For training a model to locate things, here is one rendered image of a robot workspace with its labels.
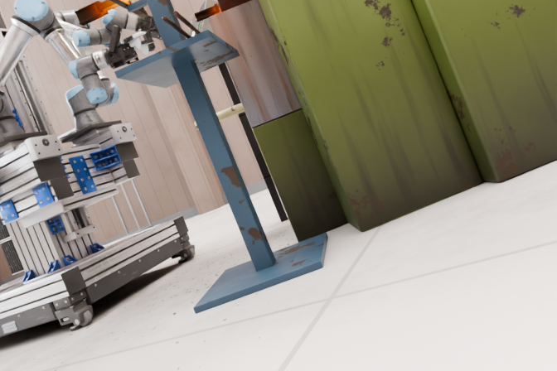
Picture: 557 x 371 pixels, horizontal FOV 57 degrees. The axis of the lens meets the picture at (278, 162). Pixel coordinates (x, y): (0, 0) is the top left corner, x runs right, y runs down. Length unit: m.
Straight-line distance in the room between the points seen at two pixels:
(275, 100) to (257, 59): 0.17
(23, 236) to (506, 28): 2.22
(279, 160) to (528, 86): 0.87
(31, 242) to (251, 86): 1.34
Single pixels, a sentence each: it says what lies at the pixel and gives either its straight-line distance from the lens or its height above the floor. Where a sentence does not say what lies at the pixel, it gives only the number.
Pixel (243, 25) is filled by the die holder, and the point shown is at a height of 0.84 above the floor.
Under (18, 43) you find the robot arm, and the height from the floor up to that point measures 1.14.
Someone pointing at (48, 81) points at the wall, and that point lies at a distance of 7.93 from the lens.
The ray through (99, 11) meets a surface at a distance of 1.81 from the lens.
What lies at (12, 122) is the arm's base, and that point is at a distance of 2.43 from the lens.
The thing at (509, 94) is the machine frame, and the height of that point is 0.25.
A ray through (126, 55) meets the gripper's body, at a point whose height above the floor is 0.95.
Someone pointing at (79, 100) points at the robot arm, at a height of 0.97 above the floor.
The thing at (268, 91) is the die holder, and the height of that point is 0.57.
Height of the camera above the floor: 0.34
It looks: 1 degrees down
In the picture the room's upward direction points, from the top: 22 degrees counter-clockwise
